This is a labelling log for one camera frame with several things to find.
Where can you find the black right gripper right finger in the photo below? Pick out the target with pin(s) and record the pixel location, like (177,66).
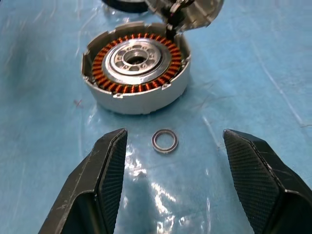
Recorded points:
(268,190)

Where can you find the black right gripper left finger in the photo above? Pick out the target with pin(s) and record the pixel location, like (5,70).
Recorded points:
(83,185)

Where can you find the silver motor housing copper windings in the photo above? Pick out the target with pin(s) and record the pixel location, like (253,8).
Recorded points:
(146,102)

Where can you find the black round rotor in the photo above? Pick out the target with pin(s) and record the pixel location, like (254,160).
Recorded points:
(122,6)

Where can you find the clear plastic film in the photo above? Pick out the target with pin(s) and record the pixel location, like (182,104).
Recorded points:
(170,182)

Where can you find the silver round motor lid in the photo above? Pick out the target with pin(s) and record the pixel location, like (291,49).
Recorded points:
(197,17)

